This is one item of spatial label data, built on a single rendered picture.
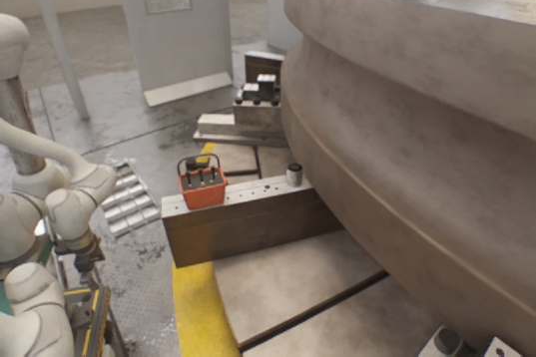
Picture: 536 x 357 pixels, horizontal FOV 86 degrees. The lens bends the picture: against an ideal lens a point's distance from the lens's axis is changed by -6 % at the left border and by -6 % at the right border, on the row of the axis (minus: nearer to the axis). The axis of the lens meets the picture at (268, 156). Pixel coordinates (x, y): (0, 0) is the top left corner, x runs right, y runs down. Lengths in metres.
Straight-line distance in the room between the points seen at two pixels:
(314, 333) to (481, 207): 0.86
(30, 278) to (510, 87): 1.14
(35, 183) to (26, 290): 0.56
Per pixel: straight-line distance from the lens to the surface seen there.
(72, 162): 1.18
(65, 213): 1.10
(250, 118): 2.38
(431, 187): 1.11
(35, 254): 1.45
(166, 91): 4.31
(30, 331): 0.83
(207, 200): 1.40
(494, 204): 1.05
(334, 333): 1.52
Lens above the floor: 1.67
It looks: 34 degrees down
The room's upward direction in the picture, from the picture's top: straight up
